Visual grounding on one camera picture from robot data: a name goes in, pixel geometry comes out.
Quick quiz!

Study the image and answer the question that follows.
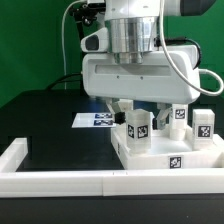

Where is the white square table top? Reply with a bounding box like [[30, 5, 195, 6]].
[[111, 125, 224, 170]]

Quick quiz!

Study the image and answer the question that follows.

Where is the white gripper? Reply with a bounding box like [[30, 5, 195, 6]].
[[83, 50, 200, 130]]

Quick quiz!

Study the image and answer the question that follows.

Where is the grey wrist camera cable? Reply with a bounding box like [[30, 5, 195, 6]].
[[158, 0, 224, 98]]

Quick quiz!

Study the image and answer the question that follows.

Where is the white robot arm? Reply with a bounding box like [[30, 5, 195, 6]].
[[81, 0, 224, 129]]

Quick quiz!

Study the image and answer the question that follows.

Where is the white cable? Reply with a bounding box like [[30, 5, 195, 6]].
[[61, 0, 87, 90]]

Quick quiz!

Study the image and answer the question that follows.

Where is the white tag sheet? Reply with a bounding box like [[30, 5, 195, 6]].
[[72, 112, 116, 128]]

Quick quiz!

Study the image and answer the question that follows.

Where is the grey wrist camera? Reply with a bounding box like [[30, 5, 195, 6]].
[[81, 27, 109, 53]]

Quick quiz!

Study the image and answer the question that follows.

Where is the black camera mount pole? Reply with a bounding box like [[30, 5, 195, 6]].
[[69, 3, 106, 40]]

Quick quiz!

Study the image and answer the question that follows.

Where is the white U-shaped obstacle fence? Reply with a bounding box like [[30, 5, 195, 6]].
[[0, 138, 224, 198]]

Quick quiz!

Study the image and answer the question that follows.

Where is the black cable bundle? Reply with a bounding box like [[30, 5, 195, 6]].
[[45, 73, 84, 92]]

